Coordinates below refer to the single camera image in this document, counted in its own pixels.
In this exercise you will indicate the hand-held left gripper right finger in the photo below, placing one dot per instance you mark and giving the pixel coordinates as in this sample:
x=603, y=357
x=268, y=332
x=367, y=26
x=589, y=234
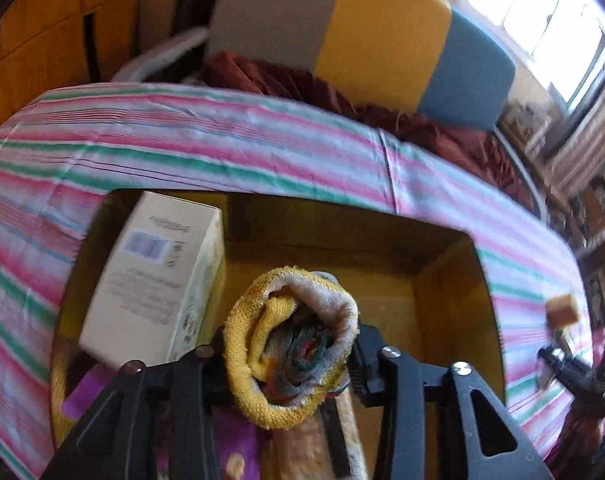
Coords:
x=370, y=365

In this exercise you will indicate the striped curtain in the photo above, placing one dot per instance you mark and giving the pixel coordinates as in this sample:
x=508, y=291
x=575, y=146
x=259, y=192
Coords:
x=592, y=135

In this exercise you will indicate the window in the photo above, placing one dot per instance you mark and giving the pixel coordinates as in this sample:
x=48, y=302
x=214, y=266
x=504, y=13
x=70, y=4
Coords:
x=537, y=15

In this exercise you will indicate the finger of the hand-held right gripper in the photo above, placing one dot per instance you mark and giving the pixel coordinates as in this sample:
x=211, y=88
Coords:
x=570, y=372

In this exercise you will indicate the wooden wardrobe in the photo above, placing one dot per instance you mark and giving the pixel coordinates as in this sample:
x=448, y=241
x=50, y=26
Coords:
x=37, y=35

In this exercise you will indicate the striped bedsheet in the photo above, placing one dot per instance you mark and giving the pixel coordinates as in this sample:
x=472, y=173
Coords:
x=232, y=145

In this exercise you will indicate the maroon blanket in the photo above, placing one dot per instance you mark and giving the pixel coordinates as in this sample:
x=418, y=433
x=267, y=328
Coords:
x=382, y=120

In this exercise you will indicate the beige carton box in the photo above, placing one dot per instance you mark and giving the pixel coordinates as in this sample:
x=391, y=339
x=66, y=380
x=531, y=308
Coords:
x=152, y=280

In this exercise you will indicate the purple snack packet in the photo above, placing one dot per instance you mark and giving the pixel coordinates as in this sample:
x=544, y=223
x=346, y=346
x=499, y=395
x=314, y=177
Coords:
x=237, y=442

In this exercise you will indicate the person's red clothing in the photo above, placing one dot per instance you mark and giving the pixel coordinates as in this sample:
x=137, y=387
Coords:
x=580, y=440

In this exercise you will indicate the gold rectangular tray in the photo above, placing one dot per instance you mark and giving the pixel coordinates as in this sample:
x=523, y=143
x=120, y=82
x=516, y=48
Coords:
x=432, y=300

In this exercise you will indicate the yellow towel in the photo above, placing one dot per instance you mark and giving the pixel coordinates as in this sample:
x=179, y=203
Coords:
x=287, y=340

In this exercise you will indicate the grey yellow blue sofa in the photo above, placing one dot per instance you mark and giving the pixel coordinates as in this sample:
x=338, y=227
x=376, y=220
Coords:
x=372, y=40

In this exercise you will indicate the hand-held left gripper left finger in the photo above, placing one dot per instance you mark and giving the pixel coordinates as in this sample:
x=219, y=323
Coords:
x=197, y=377

